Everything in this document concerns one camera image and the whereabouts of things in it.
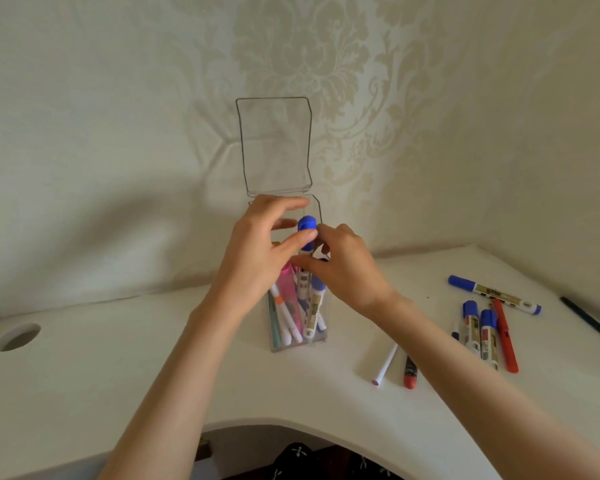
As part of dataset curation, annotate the white pen with orange band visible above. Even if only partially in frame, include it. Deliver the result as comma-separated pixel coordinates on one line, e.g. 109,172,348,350
269,283,304,346

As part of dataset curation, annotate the person's right forearm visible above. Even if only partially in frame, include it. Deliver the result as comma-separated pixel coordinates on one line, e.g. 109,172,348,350
362,291,600,480

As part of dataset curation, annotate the dark green pen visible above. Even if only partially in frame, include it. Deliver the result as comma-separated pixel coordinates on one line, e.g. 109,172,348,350
559,296,600,348

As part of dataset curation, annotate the person's left hand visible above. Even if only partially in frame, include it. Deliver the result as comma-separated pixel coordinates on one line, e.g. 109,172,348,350
207,194,319,316

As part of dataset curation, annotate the person's right hand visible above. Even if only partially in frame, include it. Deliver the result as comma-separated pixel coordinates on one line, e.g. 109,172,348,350
290,223,399,321

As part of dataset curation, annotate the blue capped whiteboard marker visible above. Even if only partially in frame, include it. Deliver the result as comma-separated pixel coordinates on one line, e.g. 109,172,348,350
302,275,327,340
448,275,543,316
297,215,317,301
479,309,500,371
462,300,482,356

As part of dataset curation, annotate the pink marker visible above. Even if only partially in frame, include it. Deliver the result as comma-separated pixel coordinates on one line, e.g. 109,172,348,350
278,262,304,336

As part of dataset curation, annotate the person's left forearm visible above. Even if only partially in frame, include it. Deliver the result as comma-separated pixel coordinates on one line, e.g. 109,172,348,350
96,287,262,480

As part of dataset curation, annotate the clear plastic box with lid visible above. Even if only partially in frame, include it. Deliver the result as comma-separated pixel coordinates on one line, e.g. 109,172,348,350
235,97,332,353

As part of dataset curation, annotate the white pen with purple tip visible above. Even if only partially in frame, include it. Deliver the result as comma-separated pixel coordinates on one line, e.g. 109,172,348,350
371,343,399,387

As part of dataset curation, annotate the red pen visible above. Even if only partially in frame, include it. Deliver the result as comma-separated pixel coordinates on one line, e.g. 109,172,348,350
489,298,520,374

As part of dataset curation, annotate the black patterned garment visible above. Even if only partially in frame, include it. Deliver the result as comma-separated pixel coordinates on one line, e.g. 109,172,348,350
229,442,407,480

